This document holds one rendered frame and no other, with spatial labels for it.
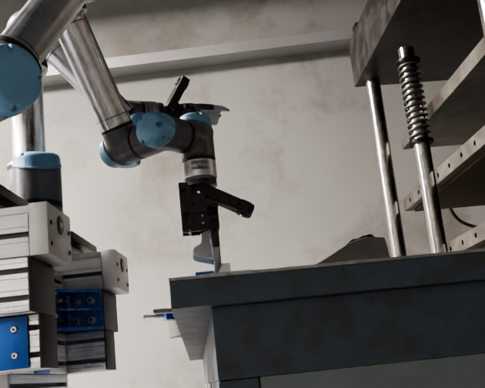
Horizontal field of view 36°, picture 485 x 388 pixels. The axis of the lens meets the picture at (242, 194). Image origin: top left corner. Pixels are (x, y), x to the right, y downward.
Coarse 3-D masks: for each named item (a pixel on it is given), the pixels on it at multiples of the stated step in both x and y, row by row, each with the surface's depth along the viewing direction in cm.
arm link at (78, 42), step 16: (80, 16) 164; (64, 32) 163; (80, 32) 163; (64, 48) 165; (80, 48) 164; (96, 48) 165; (80, 64) 164; (96, 64) 165; (80, 80) 166; (96, 80) 165; (112, 80) 168; (96, 96) 165; (112, 96) 166; (96, 112) 166; (112, 112) 166; (128, 112) 169; (112, 128) 166; (128, 128) 168; (112, 144) 167; (128, 144) 165; (112, 160) 169; (128, 160) 168
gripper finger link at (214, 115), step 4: (216, 108) 220; (220, 108) 221; (224, 108) 221; (204, 112) 220; (208, 112) 220; (212, 112) 220; (216, 112) 221; (212, 116) 220; (216, 116) 220; (212, 120) 220; (216, 120) 220; (212, 124) 220; (216, 124) 220
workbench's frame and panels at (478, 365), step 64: (448, 256) 95; (192, 320) 111; (256, 320) 93; (320, 320) 94; (384, 320) 94; (448, 320) 95; (256, 384) 92; (320, 384) 92; (384, 384) 93; (448, 384) 93
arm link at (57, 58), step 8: (8, 24) 197; (56, 48) 194; (48, 56) 195; (56, 56) 195; (64, 56) 194; (56, 64) 196; (64, 64) 195; (64, 72) 196; (72, 72) 195; (72, 80) 196; (80, 88) 196; (128, 104) 198; (136, 112) 196; (144, 112) 197; (136, 120) 195
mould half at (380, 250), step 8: (360, 240) 159; (368, 240) 159; (376, 240) 159; (384, 240) 159; (344, 248) 158; (352, 248) 158; (360, 248) 158; (368, 248) 158; (376, 248) 159; (384, 248) 159; (328, 256) 158; (336, 256) 158; (344, 256) 158; (352, 256) 158; (360, 256) 158; (368, 256) 158; (376, 256) 158; (384, 256) 158; (224, 272) 156
